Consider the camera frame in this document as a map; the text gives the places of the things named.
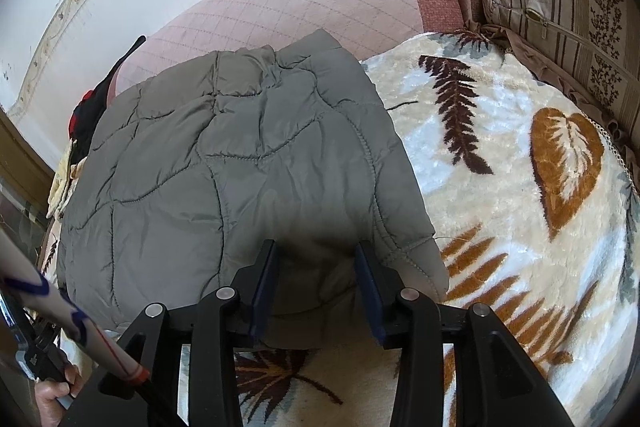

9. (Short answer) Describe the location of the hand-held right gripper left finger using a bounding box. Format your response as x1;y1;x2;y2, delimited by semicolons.
60;239;280;427

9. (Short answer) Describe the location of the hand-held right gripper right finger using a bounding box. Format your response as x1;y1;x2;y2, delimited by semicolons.
355;240;576;427

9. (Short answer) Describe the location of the grey quilted jacket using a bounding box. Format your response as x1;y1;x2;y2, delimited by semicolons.
55;29;451;350

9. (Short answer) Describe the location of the person's left hand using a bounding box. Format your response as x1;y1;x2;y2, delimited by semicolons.
34;363;84;427

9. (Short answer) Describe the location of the pale yellow cloth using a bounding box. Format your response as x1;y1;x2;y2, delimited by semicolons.
47;152;88;218

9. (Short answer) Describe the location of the leaf printed blanket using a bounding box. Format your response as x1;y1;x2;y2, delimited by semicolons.
40;29;640;427

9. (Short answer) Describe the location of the brown wooden furniture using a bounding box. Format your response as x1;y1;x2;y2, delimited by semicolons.
0;107;56;228

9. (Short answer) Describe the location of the black and red garment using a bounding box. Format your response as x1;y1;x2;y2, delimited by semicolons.
67;34;148;158

